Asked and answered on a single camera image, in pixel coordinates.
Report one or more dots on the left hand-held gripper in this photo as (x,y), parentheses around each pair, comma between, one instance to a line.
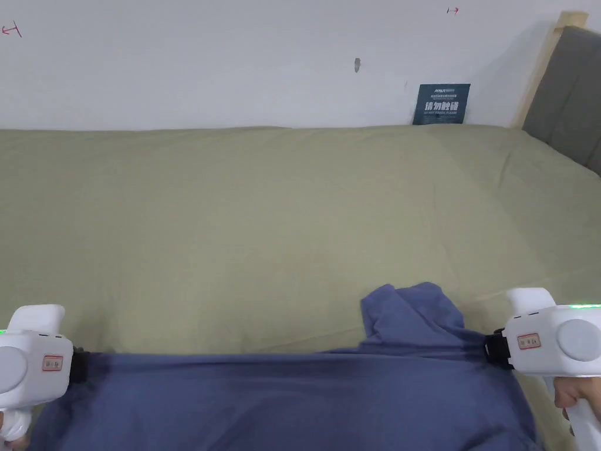
(28,357)

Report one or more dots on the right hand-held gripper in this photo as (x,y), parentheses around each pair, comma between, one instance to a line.
(558,343)

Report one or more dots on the dark blue shirt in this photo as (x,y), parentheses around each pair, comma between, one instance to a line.
(281,399)

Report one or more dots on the person's right hand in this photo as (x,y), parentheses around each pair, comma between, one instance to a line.
(570,392)

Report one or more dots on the person's left hand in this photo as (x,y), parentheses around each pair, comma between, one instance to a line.
(13,439)

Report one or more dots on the grey padded headboard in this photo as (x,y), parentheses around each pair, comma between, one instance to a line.
(563,117)

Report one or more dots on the bed with pale green sheet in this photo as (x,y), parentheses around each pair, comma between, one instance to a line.
(235,211)

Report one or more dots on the dark blue sign card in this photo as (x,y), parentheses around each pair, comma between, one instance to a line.
(441,104)

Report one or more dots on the wooden bed frame post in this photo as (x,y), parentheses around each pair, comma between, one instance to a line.
(544,61)

